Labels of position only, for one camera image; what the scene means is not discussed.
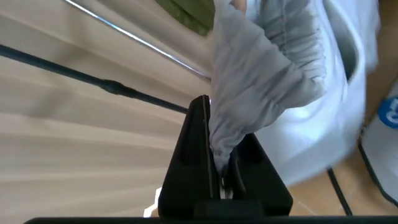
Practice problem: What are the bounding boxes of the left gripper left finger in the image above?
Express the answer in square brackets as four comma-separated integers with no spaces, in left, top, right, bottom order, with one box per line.
[157,94,223,218]

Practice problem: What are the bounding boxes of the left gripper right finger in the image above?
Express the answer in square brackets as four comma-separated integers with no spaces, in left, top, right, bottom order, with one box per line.
[223,133,294,218]

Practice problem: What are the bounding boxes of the pale grey shorts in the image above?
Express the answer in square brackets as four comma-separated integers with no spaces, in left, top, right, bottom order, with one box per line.
[207,0,382,187]

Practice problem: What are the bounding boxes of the green printed t-shirt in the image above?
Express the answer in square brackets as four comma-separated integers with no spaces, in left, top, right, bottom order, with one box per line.
[154,0,217,37]

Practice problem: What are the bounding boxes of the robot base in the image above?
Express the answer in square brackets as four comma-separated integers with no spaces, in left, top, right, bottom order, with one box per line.
[357,77,398,208]

